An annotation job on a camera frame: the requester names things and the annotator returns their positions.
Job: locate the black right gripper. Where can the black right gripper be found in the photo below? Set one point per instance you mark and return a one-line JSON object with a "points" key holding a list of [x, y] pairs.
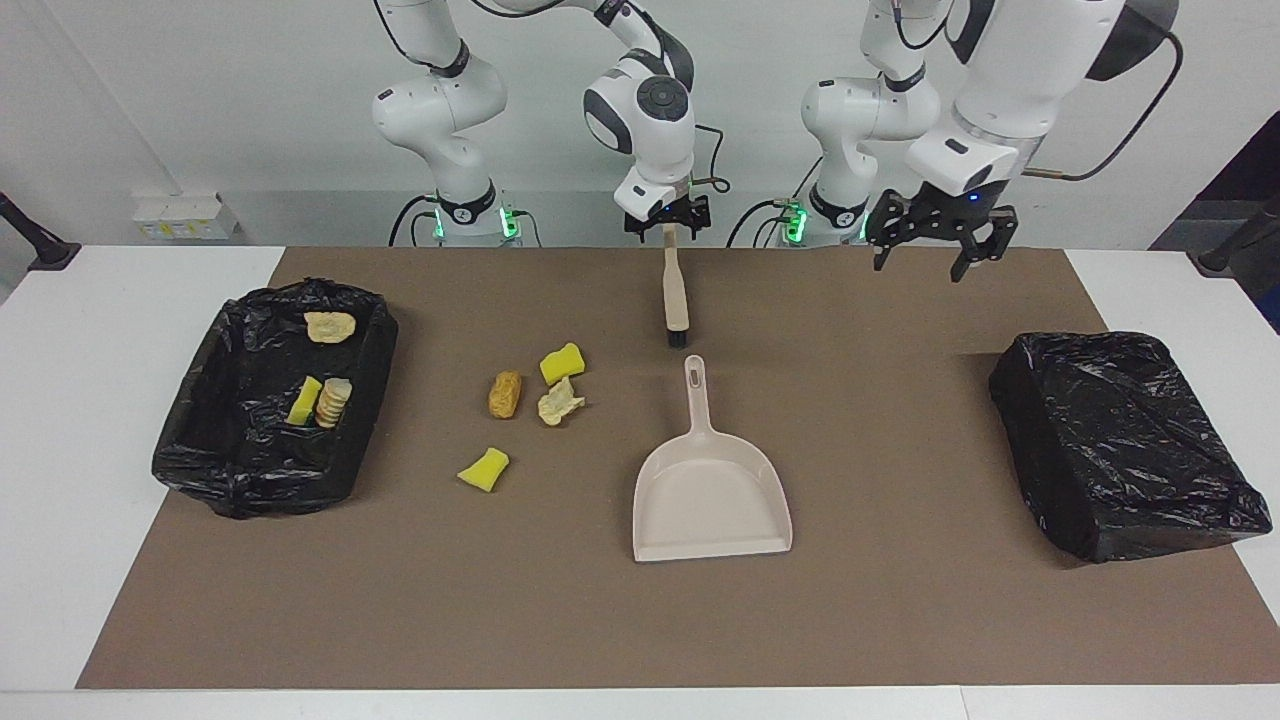
{"points": [[668, 212]]}

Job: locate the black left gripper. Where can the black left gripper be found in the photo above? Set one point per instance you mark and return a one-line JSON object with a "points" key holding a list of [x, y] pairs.
{"points": [[935, 215]]}

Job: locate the beige hand brush black bristles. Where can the beige hand brush black bristles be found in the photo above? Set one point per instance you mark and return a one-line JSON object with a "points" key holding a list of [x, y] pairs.
{"points": [[676, 300]]}

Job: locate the notched yellow sponge piece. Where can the notched yellow sponge piece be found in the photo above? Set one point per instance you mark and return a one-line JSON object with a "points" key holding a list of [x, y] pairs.
{"points": [[562, 363]]}

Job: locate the pale paper ball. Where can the pale paper ball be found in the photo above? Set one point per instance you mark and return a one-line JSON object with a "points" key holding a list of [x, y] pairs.
{"points": [[558, 404]]}

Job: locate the brown bread roll toy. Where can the brown bread roll toy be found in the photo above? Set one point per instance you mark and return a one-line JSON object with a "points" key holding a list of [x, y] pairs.
{"points": [[505, 394]]}

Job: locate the beige plastic dustpan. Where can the beige plastic dustpan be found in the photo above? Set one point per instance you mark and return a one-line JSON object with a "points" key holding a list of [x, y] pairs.
{"points": [[710, 500]]}

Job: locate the small yellow sponge piece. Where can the small yellow sponge piece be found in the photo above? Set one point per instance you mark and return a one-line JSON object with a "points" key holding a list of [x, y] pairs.
{"points": [[483, 468]]}

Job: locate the pale food piece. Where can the pale food piece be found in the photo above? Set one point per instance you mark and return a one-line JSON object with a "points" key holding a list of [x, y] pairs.
{"points": [[330, 327]]}

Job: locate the yellow sponge green backing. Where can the yellow sponge green backing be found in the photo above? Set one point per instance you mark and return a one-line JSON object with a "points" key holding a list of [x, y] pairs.
{"points": [[304, 402]]}

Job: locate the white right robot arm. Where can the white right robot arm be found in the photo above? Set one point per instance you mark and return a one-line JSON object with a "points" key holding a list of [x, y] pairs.
{"points": [[440, 110]]}

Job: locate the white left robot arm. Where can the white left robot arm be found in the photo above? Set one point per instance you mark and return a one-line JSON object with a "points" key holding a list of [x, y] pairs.
{"points": [[1010, 70]]}

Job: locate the black bag lined bin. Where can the black bag lined bin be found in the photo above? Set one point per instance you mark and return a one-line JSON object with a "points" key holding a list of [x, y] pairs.
{"points": [[250, 450], [1130, 450]]}

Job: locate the black stand base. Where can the black stand base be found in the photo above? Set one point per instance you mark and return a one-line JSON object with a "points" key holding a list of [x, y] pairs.
{"points": [[1225, 258], [45, 250]]}

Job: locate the dark side panel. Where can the dark side panel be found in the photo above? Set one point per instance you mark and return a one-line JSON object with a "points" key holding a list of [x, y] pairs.
{"points": [[1250, 180]]}

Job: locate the brown paper table mat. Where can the brown paper table mat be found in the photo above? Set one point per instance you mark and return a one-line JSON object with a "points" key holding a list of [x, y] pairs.
{"points": [[500, 600]]}

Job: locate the white wall socket box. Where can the white wall socket box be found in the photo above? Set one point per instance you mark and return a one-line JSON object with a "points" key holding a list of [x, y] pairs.
{"points": [[185, 215]]}

